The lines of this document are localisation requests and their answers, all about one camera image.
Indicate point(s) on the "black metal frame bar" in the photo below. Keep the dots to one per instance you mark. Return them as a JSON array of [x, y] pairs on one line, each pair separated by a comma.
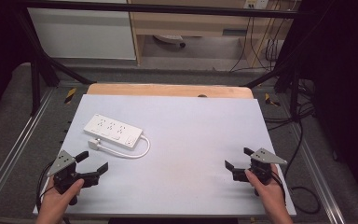
[[167, 8]]

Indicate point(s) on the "white wall socket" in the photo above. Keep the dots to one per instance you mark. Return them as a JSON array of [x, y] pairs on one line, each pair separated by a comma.
[[256, 3]]

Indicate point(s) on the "grey chair base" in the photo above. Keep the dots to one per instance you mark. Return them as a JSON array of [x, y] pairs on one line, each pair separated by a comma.
[[169, 39]]

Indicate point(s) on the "white cabinet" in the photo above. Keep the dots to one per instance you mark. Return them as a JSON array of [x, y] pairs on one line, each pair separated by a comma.
[[80, 31]]

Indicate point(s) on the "wooden desk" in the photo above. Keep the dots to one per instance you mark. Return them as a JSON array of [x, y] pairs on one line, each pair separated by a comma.
[[192, 21]]

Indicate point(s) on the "black metal stand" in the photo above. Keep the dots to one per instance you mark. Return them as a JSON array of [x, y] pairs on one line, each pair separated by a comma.
[[293, 77], [43, 71]]

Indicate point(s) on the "white power strip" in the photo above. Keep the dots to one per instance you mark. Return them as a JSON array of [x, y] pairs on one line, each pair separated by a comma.
[[112, 129]]

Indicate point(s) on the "person's left hand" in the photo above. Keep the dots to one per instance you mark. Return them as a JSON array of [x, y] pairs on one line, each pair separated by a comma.
[[56, 205]]

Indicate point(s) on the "aluminium rail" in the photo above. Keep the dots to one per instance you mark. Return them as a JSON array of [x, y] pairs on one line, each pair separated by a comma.
[[320, 177], [15, 149]]

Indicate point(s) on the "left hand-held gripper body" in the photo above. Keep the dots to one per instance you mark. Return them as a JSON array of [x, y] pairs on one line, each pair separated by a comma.
[[65, 174]]

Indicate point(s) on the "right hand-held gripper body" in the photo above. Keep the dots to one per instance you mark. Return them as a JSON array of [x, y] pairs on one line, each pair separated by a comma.
[[261, 171]]

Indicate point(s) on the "person's right hand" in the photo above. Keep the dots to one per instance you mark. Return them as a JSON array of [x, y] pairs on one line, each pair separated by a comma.
[[272, 199]]

